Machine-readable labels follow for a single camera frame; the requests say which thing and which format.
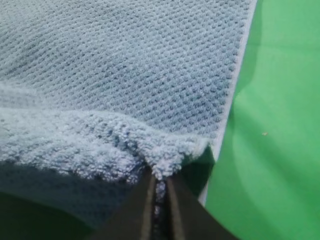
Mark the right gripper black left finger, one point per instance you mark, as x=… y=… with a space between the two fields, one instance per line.
x=133 y=220

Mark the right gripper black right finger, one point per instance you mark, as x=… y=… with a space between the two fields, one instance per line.
x=187 y=218

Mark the blue waffle-weave towel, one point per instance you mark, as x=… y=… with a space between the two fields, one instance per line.
x=92 y=92

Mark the green table cover cloth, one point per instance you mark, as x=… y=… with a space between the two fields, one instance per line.
x=266 y=183

